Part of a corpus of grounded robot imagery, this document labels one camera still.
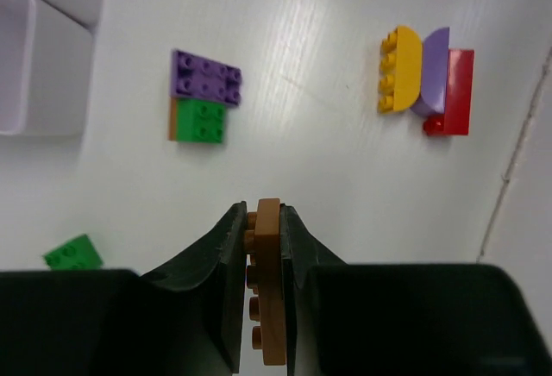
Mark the small green lego brick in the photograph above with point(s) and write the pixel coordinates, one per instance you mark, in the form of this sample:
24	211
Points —
195	120

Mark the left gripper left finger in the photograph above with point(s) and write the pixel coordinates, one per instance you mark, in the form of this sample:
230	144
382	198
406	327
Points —
182	318

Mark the lavender curved lego brick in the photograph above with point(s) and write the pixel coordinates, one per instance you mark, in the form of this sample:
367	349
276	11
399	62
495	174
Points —
435	63

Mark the brown lego plate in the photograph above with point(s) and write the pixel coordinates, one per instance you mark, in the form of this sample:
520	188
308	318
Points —
264	277

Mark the yellow lego brick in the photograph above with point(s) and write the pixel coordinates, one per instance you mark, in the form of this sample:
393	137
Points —
400	70

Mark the purple lego plate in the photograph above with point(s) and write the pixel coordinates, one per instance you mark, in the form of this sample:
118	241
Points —
197	77

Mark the left white compartment tray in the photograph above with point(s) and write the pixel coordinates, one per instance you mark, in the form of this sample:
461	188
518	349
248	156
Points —
45	70

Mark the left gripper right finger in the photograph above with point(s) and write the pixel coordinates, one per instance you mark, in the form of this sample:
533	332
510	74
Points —
401	319

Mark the long red lego brick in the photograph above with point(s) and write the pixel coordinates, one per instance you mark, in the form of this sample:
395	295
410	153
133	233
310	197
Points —
455	119

